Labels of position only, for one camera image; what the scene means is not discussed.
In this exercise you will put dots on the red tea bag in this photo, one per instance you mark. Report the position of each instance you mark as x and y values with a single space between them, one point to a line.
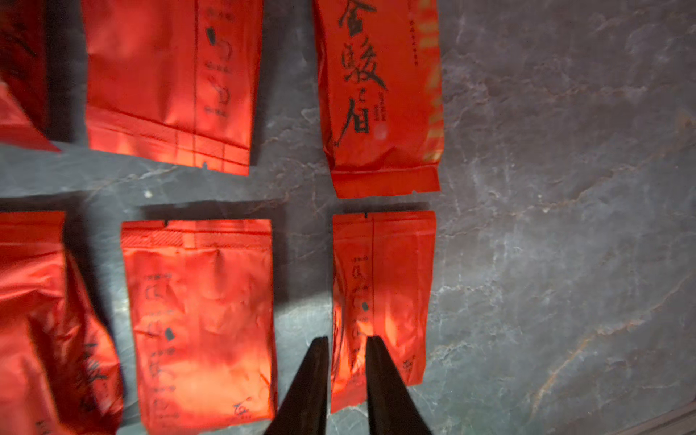
174 81
60 372
202 307
380 94
382 279
24 87

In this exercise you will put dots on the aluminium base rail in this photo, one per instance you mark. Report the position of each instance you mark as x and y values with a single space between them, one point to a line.
677 422

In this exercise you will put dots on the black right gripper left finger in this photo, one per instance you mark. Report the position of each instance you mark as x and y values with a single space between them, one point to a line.
304 409

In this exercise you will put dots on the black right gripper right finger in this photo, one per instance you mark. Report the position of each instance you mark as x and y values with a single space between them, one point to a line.
390 407

